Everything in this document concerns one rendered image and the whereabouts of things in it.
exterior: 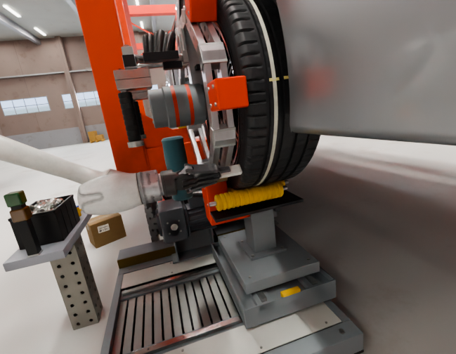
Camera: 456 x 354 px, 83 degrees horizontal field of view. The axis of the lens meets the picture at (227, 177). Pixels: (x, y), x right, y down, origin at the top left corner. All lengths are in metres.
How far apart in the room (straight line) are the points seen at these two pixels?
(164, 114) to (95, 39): 0.65
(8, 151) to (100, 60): 0.71
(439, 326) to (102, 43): 1.74
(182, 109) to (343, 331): 0.89
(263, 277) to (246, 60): 0.71
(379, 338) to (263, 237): 0.51
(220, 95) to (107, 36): 0.91
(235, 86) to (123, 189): 0.38
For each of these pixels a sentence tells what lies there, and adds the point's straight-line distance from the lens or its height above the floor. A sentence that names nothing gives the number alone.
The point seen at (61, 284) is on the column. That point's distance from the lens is 1.31.
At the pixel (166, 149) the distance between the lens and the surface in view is 1.04.
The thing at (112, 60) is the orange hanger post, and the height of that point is 1.11.
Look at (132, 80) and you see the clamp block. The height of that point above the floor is 0.92.
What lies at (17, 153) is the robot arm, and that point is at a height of 0.78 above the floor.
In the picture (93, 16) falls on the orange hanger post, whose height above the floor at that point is 1.29.
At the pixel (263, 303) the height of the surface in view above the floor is 0.17.
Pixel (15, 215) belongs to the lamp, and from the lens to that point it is 1.00.
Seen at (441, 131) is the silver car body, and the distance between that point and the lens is 0.37.
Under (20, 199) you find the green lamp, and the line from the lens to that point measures 0.98.
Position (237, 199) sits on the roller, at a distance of 0.87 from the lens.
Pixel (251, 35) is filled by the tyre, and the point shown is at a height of 0.98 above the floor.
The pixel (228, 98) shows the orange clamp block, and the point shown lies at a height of 0.84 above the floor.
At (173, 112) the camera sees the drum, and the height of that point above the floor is 0.83.
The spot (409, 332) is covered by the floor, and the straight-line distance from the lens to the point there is 1.20.
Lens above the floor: 0.81
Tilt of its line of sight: 14 degrees down
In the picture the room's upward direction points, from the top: 8 degrees counter-clockwise
